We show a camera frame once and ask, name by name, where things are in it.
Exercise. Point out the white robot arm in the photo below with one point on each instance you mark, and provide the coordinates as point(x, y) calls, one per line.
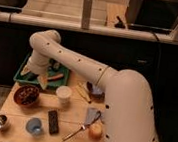
point(129, 116)

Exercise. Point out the white plastic cup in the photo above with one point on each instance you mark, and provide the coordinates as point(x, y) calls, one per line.
point(63, 93)

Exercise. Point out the green plastic tray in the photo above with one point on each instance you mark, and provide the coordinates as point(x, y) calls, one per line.
point(30, 78)

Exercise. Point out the red bowl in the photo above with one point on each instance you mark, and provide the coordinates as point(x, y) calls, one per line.
point(26, 95)

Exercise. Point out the orange fruit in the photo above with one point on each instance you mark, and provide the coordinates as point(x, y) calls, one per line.
point(95, 131)

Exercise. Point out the yellow banana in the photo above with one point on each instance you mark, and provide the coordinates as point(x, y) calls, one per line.
point(83, 93)

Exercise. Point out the black remote control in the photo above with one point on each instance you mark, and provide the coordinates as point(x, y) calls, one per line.
point(53, 122)

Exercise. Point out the orange carrot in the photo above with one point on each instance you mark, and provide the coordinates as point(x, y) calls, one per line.
point(55, 77)

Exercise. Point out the blue cup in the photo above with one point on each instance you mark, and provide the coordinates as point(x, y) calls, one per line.
point(34, 126)

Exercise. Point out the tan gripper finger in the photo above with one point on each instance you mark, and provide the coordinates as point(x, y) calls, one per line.
point(24, 71)
point(42, 80)

